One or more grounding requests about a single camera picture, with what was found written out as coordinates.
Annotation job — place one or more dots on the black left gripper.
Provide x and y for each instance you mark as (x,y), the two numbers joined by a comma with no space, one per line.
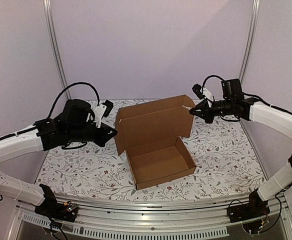
(105,137)

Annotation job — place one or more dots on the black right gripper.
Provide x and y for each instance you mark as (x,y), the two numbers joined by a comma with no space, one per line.
(208,111)

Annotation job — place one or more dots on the brown cardboard paper box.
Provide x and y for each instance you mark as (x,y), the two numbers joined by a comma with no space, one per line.
(150,134)

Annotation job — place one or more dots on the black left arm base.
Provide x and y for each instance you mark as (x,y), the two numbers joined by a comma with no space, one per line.
(50,208)

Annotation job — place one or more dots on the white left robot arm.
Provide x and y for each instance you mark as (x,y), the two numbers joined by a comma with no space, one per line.
(15,145)

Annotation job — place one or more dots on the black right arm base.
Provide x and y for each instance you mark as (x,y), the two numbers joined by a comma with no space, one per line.
(254,208)

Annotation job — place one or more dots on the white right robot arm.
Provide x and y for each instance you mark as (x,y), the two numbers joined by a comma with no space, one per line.
(269,126)

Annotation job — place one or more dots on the floral patterned table mat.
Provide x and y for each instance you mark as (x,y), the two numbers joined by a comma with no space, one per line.
(225,165)

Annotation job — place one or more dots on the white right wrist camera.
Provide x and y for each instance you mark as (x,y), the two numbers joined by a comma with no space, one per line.
(202,92)

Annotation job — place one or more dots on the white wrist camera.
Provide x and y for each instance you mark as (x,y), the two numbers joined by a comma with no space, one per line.
(202,92)
(102,111)

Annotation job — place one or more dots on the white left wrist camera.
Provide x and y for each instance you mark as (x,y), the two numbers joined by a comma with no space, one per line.
(102,111)

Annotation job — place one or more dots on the aluminium front rail frame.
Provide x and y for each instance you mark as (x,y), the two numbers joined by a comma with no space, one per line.
(100,219)

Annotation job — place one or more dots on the right aluminium corner post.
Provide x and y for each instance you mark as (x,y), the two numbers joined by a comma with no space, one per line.
(251,35)

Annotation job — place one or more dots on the aluminium corner post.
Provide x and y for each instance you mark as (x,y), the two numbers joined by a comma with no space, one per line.
(251,35)
(54,44)

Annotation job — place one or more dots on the left aluminium corner post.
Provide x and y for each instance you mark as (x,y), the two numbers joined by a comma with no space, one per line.
(54,44)

